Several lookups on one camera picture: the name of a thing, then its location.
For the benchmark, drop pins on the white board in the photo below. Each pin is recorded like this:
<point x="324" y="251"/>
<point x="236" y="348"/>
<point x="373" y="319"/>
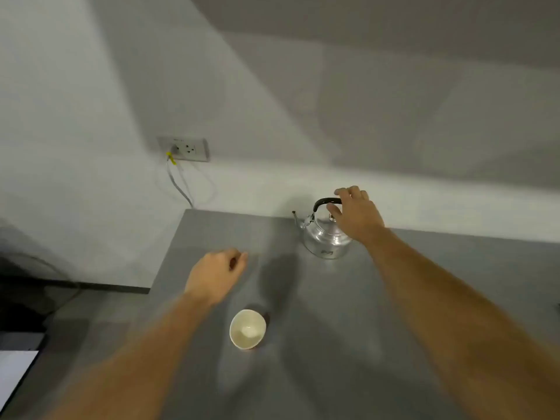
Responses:
<point x="13" y="374"/>

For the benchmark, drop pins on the grey wall socket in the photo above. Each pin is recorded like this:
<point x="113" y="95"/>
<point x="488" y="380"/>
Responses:
<point x="189" y="148"/>

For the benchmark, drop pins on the person's right middle finger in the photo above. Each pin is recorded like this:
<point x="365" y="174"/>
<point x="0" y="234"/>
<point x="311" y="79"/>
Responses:
<point x="355" y="191"/>

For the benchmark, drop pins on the person's right thumb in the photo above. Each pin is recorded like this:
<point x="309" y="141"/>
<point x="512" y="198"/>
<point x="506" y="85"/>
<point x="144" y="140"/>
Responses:
<point x="334" y="211"/>

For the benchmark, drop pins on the person's right hand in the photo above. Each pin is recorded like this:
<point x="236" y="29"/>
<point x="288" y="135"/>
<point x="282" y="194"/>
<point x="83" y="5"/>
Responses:
<point x="359" y="218"/>

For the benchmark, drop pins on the person's left hand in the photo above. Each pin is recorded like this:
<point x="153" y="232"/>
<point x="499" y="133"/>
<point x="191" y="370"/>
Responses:
<point x="211" y="277"/>

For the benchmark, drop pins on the person's left thumb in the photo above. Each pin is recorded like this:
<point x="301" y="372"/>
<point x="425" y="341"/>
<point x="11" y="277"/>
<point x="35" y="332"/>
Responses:
<point x="239" y="262"/>

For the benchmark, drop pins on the white ceramic cup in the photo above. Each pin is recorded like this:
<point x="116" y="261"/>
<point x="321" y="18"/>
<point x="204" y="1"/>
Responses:
<point x="247" y="330"/>

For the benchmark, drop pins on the person's right forearm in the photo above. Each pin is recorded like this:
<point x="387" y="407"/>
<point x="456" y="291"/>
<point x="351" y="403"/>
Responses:
<point x="450" y="328"/>

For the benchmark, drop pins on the person's left forearm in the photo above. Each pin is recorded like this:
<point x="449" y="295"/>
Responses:
<point x="135" y="363"/>

